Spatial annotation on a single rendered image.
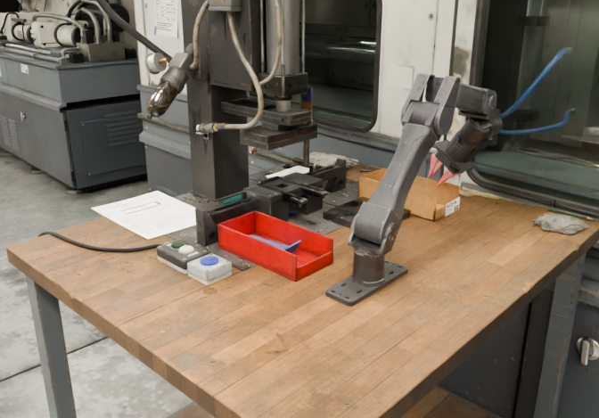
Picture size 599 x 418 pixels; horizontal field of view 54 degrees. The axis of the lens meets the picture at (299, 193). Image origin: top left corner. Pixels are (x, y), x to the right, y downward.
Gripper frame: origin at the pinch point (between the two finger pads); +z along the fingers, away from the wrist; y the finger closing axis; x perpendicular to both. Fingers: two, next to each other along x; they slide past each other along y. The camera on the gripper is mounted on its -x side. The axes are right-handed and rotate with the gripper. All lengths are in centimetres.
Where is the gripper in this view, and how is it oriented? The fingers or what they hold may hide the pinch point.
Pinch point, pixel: (435, 179)
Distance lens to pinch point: 159.0
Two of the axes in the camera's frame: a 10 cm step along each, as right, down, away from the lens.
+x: -6.9, 2.1, -6.9
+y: -6.0, -7.1, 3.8
